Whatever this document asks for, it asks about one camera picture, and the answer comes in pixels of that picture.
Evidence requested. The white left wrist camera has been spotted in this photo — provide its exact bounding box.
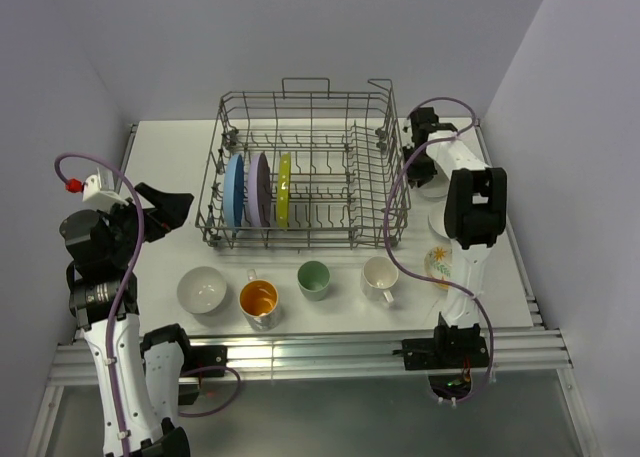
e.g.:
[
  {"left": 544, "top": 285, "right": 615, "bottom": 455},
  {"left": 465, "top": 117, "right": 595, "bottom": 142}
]
[{"left": 65, "top": 168, "right": 127, "bottom": 212}]

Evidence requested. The blue plastic plate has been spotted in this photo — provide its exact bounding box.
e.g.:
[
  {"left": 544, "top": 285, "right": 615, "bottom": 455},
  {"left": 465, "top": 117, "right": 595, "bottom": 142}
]
[{"left": 222, "top": 154, "right": 244, "bottom": 232}]

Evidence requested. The cream white mug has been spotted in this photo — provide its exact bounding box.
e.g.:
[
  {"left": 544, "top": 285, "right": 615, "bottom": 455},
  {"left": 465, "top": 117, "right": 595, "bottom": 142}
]
[{"left": 360, "top": 256, "right": 399, "bottom": 307}]

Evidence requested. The lilac plastic plate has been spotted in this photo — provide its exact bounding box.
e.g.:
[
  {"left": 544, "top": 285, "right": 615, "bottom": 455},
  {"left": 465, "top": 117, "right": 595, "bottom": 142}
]
[{"left": 247, "top": 152, "right": 271, "bottom": 228}]

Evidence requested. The white bowl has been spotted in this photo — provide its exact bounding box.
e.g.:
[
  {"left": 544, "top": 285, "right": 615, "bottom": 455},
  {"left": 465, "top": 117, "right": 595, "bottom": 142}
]
[
  {"left": 417, "top": 174, "right": 449, "bottom": 201},
  {"left": 176, "top": 266, "right": 227, "bottom": 315},
  {"left": 428, "top": 201, "right": 448, "bottom": 239}
]

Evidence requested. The grey wire dish rack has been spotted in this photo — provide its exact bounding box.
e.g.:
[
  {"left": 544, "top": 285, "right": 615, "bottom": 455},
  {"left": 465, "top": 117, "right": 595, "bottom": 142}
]
[{"left": 195, "top": 78, "right": 411, "bottom": 249}]

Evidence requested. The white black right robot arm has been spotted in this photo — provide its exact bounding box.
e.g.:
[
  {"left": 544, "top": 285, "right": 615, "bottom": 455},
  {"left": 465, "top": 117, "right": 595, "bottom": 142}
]
[{"left": 400, "top": 107, "right": 507, "bottom": 371}]

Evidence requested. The green cup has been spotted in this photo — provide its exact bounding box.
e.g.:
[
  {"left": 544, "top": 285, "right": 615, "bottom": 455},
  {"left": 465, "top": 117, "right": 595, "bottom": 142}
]
[{"left": 297, "top": 261, "right": 331, "bottom": 301}]

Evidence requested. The green polka-dot plate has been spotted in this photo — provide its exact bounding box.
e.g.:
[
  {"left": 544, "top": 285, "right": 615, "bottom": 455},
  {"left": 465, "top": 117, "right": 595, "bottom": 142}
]
[{"left": 276, "top": 153, "right": 291, "bottom": 228}]

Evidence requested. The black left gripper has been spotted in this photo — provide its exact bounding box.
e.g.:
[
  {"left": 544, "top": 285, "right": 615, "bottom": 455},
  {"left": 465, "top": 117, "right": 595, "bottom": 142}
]
[{"left": 97, "top": 182, "right": 192, "bottom": 265}]

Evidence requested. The aluminium frame rail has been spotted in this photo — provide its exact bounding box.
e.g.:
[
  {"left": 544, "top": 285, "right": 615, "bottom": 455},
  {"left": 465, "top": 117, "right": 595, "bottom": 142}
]
[{"left": 27, "top": 326, "right": 601, "bottom": 456}]

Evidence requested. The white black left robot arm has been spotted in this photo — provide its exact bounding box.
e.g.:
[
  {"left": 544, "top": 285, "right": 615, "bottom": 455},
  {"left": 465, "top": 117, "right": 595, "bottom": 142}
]
[{"left": 59, "top": 183, "right": 195, "bottom": 456}]

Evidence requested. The floral mug orange inside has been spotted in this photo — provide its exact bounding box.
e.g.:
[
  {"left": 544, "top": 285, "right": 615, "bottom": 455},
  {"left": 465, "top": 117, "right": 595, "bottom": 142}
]
[{"left": 239, "top": 269, "right": 281, "bottom": 331}]

